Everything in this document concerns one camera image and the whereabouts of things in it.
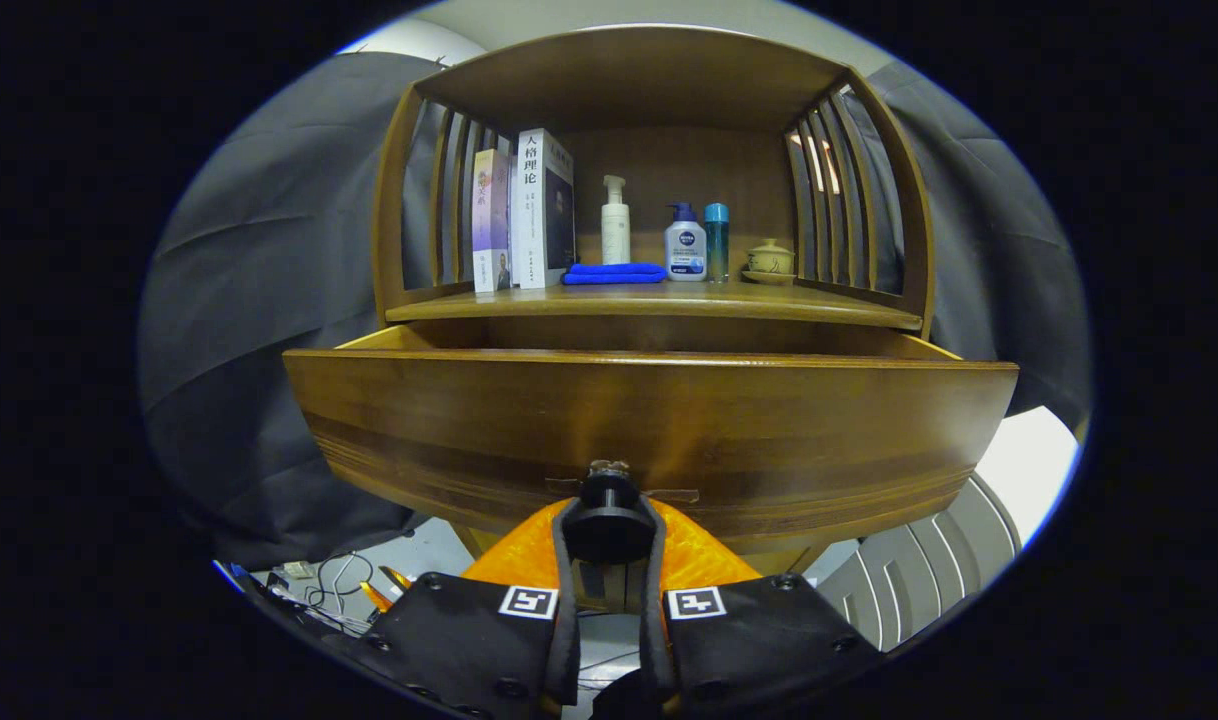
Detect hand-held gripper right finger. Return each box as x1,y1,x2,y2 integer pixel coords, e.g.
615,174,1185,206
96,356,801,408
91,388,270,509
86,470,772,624
637,497,885,720

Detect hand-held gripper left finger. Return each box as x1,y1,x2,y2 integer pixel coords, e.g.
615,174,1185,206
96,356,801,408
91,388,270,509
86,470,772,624
354,497,582,720

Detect purple book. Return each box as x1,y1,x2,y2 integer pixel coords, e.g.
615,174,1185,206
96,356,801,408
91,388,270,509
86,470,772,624
471,148,515,294

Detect teal bottle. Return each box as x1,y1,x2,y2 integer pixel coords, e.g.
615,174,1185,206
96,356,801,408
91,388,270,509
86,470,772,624
704,202,730,283

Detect beige lidded tea cup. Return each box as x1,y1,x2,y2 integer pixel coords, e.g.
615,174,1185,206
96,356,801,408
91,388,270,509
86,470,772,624
741,238,797,287

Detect wooden drawer with black knob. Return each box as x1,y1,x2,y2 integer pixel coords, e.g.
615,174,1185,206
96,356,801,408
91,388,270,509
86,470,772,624
282,322,1020,576

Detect wooden countertop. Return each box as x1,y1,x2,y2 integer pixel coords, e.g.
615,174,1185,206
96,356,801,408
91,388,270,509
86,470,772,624
384,278,925,331

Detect white pump bottle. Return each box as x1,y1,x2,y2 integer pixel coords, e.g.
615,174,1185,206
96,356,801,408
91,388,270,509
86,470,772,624
600,175,632,266

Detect black backdrop cloth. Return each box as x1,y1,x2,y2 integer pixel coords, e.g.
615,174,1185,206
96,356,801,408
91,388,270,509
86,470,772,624
137,50,1092,571

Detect blue folded cloth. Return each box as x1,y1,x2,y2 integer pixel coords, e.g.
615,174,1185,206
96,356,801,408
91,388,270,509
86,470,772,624
561,262,669,286

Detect white book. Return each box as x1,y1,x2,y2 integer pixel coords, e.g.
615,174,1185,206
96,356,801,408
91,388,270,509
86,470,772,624
509,127,577,291

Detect white bottle with blue cap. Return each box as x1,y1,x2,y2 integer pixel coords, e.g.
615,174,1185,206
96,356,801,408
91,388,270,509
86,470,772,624
664,202,708,282

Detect black floor cables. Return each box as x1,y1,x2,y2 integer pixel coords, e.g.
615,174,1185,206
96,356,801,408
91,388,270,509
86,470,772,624
269,550,380,636

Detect brown wooden cabinet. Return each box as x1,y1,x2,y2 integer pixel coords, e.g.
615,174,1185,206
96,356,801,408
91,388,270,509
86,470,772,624
369,25,938,613

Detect white flat board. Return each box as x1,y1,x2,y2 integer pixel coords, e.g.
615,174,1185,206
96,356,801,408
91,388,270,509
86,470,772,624
974,405,1082,546

